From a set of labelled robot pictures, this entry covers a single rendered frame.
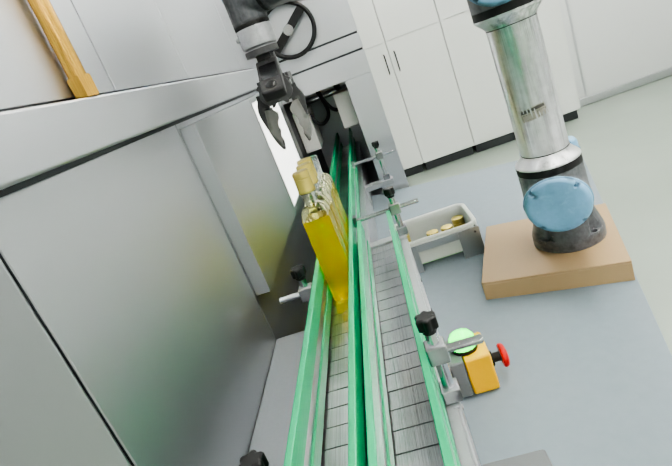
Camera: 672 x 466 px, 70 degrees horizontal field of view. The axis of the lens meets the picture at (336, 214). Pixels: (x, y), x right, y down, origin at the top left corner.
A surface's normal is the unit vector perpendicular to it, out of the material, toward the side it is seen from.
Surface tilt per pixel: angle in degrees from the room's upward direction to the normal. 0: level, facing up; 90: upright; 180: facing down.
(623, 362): 0
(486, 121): 90
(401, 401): 0
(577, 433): 0
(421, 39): 90
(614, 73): 90
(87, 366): 90
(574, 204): 98
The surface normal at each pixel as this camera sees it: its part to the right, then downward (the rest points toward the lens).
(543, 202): -0.29, 0.53
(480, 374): -0.03, 0.32
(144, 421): 0.94, -0.32
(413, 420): -0.35, -0.89
